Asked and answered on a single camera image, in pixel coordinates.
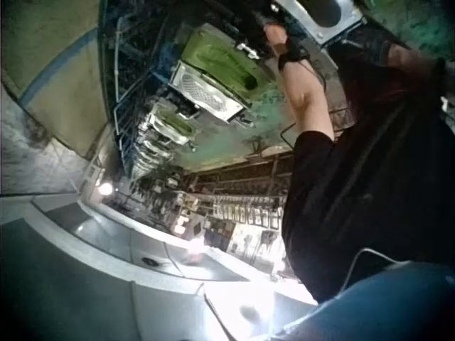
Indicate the black wrist band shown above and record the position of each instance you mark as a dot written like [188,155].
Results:
[376,48]
[292,57]

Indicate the shelf of small goods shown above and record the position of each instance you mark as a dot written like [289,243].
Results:
[227,220]

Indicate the white counter cabinet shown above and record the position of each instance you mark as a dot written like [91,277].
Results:
[106,255]

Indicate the grey metal housing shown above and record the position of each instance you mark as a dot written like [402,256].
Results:
[305,17]

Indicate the green circuit board tray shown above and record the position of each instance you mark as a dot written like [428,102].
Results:
[220,58]

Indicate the person's left hand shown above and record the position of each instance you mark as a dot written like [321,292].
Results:
[277,37]

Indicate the silver mesh metal box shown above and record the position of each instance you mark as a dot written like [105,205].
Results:
[206,90]

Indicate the row of metal trays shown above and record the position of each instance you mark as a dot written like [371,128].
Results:
[160,138]

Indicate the tan panel with blue stripe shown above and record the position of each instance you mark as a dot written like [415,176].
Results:
[53,78]

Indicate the white plastic clip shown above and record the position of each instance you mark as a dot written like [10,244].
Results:
[247,50]

